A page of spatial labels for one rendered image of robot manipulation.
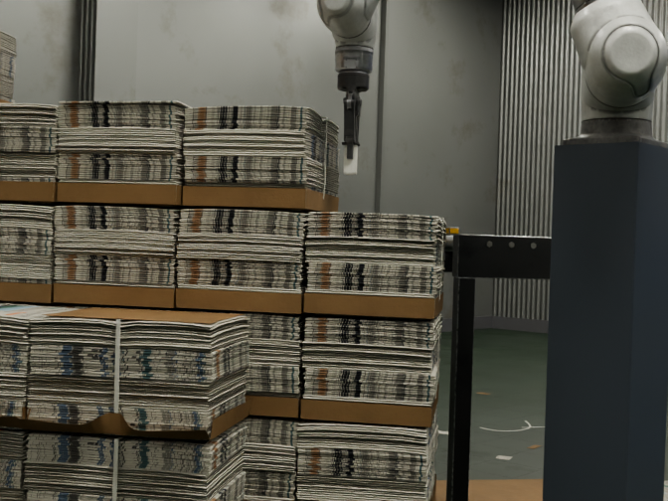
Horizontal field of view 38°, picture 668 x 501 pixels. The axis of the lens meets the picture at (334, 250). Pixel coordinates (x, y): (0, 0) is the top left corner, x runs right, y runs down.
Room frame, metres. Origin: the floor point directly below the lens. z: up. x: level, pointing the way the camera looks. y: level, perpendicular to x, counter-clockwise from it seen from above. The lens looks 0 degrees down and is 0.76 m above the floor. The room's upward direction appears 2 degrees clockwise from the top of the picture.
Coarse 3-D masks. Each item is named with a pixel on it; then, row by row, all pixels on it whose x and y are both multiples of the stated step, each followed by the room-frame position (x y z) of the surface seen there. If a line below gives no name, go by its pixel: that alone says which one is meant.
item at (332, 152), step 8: (328, 120) 2.37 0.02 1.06; (328, 128) 2.38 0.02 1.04; (336, 128) 2.48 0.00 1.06; (328, 136) 2.39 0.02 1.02; (336, 136) 2.48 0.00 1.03; (328, 144) 2.38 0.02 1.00; (336, 144) 2.49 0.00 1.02; (328, 152) 2.38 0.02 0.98; (336, 152) 2.46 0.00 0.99; (328, 160) 2.38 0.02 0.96; (336, 160) 2.48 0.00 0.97; (328, 168) 2.37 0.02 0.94; (336, 168) 2.48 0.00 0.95; (328, 176) 2.37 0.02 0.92; (336, 176) 2.47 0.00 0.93; (328, 184) 2.37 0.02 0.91; (336, 184) 2.45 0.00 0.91; (328, 192) 2.39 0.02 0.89; (336, 192) 2.47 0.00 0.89
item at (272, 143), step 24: (192, 120) 2.19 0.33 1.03; (216, 120) 2.18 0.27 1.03; (240, 120) 2.17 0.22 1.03; (264, 120) 2.16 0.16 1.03; (288, 120) 2.15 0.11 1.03; (312, 120) 2.20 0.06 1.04; (192, 144) 2.18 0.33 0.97; (216, 144) 2.17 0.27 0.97; (240, 144) 2.16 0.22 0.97; (264, 144) 2.15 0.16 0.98; (288, 144) 2.14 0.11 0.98; (312, 144) 2.21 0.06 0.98; (192, 168) 2.18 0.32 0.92; (216, 168) 2.17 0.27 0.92; (240, 168) 2.16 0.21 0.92; (264, 168) 2.15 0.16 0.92; (288, 168) 2.14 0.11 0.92; (312, 168) 2.20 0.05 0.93
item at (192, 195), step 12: (192, 192) 2.18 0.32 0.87; (204, 192) 2.18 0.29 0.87; (216, 192) 2.17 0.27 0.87; (228, 192) 2.17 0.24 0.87; (240, 192) 2.16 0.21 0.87; (252, 192) 2.15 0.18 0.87; (264, 192) 2.15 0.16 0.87; (276, 192) 2.14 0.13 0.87; (288, 192) 2.14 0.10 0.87; (300, 192) 2.13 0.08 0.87; (312, 192) 2.20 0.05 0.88; (192, 204) 2.18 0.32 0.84; (204, 204) 2.18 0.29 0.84; (216, 204) 2.17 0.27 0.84; (228, 204) 2.17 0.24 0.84; (240, 204) 2.16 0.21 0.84; (252, 204) 2.16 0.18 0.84; (264, 204) 2.15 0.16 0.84; (276, 204) 2.15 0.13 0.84; (288, 204) 2.14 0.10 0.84; (300, 204) 2.14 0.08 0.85; (312, 204) 2.20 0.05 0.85
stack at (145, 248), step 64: (0, 256) 2.23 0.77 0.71; (64, 256) 2.21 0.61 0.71; (128, 256) 2.19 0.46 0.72; (192, 256) 2.16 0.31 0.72; (256, 256) 2.14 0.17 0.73; (320, 256) 2.13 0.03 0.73; (384, 256) 2.10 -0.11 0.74; (256, 320) 2.15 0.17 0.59; (320, 320) 2.13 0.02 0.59; (384, 320) 2.11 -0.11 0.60; (256, 384) 2.14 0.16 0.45; (320, 384) 2.12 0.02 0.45; (384, 384) 2.10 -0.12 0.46; (256, 448) 2.14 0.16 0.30; (320, 448) 2.11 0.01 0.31; (384, 448) 2.09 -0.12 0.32
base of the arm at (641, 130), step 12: (588, 120) 2.18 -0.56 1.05; (600, 120) 2.15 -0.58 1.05; (612, 120) 2.14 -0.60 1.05; (624, 120) 2.13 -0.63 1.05; (636, 120) 2.14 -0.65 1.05; (588, 132) 2.17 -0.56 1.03; (600, 132) 2.15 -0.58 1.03; (612, 132) 2.13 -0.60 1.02; (624, 132) 2.13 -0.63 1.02; (636, 132) 2.13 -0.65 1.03; (648, 132) 2.15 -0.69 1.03; (564, 144) 2.19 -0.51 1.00; (660, 144) 2.19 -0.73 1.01
